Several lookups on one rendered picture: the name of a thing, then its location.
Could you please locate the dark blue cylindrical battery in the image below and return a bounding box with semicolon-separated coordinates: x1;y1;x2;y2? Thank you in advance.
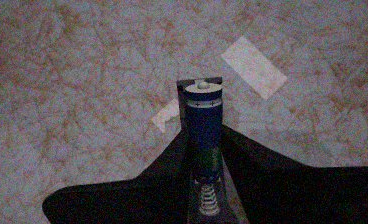
185;82;223;184

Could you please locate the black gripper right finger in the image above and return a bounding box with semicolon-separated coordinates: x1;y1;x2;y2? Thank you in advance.
221;125;368;224

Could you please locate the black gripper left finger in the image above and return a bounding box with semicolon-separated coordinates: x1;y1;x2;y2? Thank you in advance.
42;127;191;224

